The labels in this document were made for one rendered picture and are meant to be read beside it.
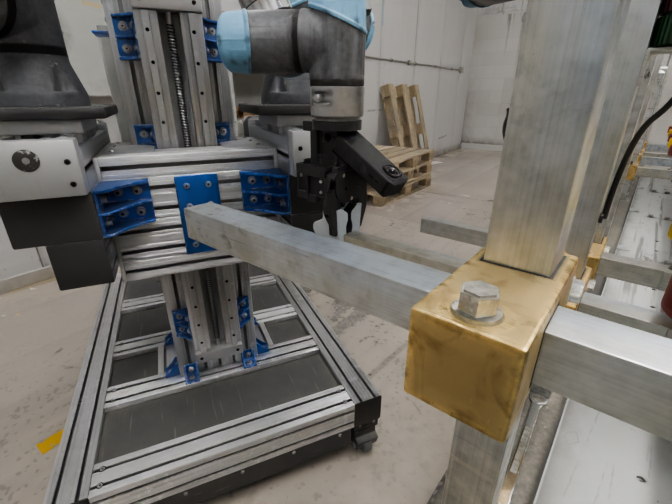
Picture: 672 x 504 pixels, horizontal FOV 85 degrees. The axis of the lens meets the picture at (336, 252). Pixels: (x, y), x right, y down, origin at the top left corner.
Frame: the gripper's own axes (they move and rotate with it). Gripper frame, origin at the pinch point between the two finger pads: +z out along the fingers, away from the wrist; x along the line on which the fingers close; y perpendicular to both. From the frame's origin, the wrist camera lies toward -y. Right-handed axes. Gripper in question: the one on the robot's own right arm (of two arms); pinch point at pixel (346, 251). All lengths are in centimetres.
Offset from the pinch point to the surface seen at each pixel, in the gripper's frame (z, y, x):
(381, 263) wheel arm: -13.6, -22.2, 25.0
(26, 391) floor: 83, 129, 35
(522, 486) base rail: 12.3, -32.2, 12.4
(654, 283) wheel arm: 1.9, -39.0, -23.5
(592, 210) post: -12.4, -30.5, -2.3
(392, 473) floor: 83, 2, -27
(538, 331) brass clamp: -14.6, -31.8, 28.1
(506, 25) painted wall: -138, 226, -759
